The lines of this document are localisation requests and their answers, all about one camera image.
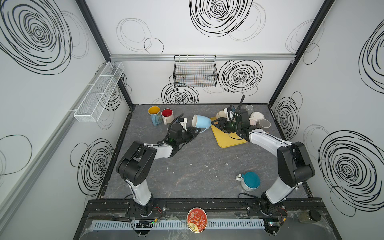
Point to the grey mug at back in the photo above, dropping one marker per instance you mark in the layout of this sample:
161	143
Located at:
249	109

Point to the cream mug red inside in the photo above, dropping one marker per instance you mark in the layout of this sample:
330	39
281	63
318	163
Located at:
167	115

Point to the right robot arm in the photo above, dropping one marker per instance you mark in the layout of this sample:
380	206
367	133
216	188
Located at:
294	163

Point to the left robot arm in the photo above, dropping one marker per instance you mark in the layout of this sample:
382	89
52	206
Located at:
135	165

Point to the black wire basket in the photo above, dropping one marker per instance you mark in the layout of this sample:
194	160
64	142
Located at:
195	70

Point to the white mug on tray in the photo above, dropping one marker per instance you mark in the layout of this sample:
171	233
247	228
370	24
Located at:
255	117

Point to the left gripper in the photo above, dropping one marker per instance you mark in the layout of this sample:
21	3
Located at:
188	134

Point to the blue patterned mug yellow inside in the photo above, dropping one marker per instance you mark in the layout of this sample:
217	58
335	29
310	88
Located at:
155	113

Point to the yellow plastic tray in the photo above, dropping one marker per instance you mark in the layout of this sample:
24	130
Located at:
227	140

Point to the light blue mug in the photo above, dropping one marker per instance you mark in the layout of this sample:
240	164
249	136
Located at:
201	122

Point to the white jar teal lid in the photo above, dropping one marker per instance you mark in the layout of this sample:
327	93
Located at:
250	181

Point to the dark jar black lid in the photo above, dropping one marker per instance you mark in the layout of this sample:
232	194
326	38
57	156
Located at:
310	216

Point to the white slotted cable duct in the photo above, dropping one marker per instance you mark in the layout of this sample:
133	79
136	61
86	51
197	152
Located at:
215	224

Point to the red round tin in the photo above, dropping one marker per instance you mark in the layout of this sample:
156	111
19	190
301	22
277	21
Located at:
197	220

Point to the peach mug cream base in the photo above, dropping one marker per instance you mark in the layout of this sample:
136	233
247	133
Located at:
222	114

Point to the white wire shelf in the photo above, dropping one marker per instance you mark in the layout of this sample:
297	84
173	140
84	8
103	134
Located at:
96	99

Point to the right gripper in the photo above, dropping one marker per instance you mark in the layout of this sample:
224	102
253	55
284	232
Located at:
226	124

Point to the large grey mug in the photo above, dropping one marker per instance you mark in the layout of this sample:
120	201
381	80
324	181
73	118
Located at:
264	124

